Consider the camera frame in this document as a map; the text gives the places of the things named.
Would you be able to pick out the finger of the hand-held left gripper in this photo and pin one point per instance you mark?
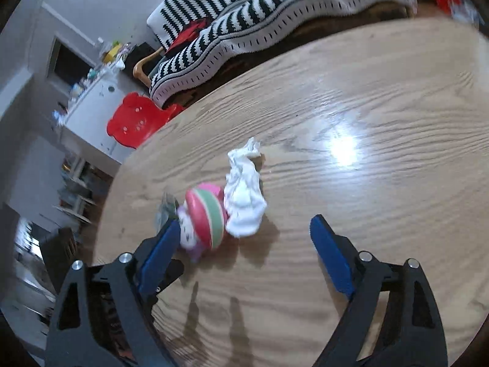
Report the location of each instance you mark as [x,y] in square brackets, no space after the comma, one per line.
[172,271]

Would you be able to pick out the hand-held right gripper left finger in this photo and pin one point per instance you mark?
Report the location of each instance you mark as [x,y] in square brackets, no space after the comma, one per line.
[160,252]

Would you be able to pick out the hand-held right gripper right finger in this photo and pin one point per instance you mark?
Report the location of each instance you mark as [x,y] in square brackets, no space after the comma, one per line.
[330,254]

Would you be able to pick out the clear plastic wrapper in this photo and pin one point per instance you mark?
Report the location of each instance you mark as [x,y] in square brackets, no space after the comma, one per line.
[167,208]

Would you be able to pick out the pink green striped toy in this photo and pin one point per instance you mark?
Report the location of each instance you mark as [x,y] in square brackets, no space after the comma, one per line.
[204,214]

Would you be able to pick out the white cloth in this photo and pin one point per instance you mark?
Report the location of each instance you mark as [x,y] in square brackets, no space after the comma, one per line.
[244,198]

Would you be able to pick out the white shelf rack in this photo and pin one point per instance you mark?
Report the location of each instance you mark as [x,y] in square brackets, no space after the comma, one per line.
[74,191]

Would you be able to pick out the red bear-shaped stool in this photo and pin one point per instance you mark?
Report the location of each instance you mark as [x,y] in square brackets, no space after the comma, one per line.
[133,122]

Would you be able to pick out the white cabinet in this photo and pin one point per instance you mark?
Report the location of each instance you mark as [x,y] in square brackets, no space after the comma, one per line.
[95,118]

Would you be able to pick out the clutter of bottles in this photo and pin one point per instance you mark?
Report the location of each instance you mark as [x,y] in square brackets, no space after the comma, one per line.
[82,86]

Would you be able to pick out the wooden sofa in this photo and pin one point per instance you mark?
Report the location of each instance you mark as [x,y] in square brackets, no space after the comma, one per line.
[147,59]

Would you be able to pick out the black cabinet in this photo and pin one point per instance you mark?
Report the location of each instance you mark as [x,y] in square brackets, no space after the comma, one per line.
[141,57]

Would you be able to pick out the yellow box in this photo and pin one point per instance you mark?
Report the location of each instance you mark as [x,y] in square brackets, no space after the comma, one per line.
[112,52]

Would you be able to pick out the red cloth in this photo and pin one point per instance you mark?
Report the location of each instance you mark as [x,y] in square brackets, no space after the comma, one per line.
[187,36]

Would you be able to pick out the black white striped blanket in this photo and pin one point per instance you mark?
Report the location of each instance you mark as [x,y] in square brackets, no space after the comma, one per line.
[267,19]

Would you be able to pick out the scattered papers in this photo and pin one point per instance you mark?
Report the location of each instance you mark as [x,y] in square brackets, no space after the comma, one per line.
[464,13]

